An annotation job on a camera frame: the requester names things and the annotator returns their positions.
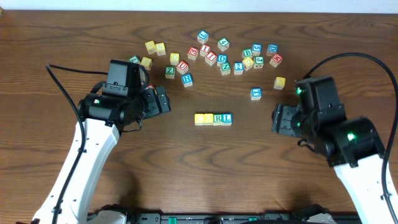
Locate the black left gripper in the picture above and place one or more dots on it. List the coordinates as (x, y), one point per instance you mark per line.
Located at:
(161, 101)

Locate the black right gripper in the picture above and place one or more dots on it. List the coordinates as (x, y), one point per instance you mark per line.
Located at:
(282, 118)

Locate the yellow C block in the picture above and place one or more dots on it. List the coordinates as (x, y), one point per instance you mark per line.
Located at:
(199, 119)

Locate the yellow O block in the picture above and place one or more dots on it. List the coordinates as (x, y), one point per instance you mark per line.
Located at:
(208, 119)

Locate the blue 1 block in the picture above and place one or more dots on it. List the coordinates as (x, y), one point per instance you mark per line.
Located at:
(227, 119)

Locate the green R block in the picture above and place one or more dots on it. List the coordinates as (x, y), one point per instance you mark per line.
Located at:
(217, 119)

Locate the yellow G block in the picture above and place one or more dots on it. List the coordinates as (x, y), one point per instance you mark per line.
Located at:
(248, 63)

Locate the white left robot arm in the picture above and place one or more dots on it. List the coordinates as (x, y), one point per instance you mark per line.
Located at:
(101, 120)

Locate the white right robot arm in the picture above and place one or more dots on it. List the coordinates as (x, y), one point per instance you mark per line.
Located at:
(352, 147)

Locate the red A block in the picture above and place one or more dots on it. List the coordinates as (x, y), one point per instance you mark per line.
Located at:
(151, 86)

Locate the yellow K block right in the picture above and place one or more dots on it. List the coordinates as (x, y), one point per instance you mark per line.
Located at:
(279, 83)

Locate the blue T block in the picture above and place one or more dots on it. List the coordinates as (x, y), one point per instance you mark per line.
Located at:
(255, 94)

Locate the green Z block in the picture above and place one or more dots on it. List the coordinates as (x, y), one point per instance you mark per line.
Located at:
(170, 72)

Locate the blue H block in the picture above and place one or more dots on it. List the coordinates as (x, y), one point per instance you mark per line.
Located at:
(187, 80)

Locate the yellow block beside green L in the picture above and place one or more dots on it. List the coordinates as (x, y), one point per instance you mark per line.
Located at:
(147, 63)

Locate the red U block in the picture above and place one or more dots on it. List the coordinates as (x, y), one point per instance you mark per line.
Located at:
(182, 67)

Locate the yellow Q block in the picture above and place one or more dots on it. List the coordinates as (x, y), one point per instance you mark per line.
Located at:
(174, 58)

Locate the red M block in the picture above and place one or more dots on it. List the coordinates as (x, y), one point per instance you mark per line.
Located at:
(276, 60)

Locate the yellow S block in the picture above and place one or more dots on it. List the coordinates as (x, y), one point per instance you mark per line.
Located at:
(160, 49)

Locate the green J block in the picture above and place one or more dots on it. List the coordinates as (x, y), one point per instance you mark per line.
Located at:
(258, 62)

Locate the yellow block upper left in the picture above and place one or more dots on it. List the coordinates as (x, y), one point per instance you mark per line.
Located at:
(150, 46)

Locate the red E block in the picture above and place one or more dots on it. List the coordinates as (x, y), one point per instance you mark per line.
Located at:
(193, 53)

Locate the blue 2 block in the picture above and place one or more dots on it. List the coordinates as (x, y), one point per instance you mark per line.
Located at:
(238, 68)

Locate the blue D block right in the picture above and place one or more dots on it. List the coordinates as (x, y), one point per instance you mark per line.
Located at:
(272, 50)

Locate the blue d block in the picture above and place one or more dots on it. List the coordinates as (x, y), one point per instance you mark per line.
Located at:
(222, 58)
(272, 50)

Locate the green B block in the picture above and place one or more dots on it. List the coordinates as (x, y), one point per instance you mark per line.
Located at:
(247, 53)

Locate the blue 5 block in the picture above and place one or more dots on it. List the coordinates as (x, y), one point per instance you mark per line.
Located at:
(256, 49)

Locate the red I block lower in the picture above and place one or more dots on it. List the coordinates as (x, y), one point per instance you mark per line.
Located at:
(211, 58)

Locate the red i block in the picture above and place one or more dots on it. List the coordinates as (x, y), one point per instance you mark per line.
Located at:
(204, 50)
(211, 58)

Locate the red I block upper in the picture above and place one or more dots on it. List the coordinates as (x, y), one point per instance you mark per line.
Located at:
(204, 50)

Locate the green N block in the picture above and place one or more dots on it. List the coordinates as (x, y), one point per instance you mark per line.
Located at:
(225, 68)

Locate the blue D block centre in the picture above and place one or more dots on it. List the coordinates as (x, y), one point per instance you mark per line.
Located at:
(222, 58)

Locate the blue L block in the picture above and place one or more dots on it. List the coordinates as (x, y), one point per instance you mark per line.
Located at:
(202, 37)

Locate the green 4 block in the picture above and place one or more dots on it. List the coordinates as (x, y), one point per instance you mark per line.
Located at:
(223, 44)

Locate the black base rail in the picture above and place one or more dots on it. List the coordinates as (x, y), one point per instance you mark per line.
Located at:
(312, 214)

